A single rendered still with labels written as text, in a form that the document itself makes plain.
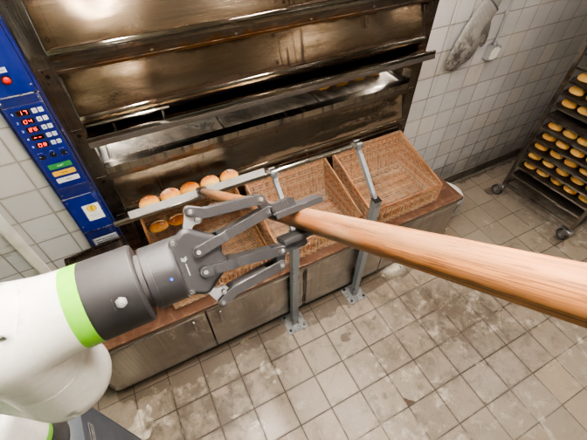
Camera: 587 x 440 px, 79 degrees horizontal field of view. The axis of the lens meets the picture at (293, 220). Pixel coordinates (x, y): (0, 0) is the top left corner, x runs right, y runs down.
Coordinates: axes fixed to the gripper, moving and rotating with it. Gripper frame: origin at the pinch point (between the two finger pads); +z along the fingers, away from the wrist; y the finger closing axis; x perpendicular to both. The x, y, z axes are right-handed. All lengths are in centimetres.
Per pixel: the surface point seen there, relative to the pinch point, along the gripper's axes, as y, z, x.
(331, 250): 60, 64, -139
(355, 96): -20, 109, -144
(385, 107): -9, 134, -152
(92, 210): -3, -46, -155
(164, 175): -9, -8, -155
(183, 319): 62, -25, -139
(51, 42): -64, -29, -110
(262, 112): -26, 53, -153
